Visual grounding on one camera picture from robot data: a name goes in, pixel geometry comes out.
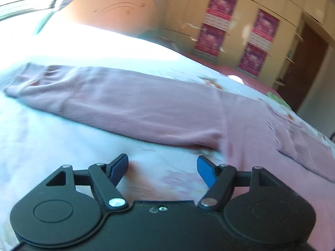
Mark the pink wall poster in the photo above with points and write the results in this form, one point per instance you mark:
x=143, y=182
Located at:
x=210, y=40
x=222, y=5
x=265, y=27
x=252, y=60

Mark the cream wardrobe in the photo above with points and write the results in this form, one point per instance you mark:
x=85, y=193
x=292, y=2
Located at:
x=188, y=7

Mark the round orange headboard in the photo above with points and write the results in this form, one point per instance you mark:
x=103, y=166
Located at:
x=115, y=7

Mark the pink long-sleeve ribbed top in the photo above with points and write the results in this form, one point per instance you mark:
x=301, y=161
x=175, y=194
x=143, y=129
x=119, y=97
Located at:
x=146, y=102

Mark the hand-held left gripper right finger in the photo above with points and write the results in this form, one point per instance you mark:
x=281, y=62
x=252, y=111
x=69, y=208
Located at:
x=205, y=170

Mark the white floral bed sheet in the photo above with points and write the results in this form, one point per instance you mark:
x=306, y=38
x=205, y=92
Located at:
x=52, y=141

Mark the pink bedspread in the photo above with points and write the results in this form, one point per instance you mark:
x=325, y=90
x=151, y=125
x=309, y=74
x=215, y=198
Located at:
x=250, y=79

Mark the brown wooden door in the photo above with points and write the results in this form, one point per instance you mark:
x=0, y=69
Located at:
x=303, y=65

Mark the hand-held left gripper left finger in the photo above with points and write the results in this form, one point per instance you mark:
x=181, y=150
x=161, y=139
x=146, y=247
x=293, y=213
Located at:
x=119, y=165

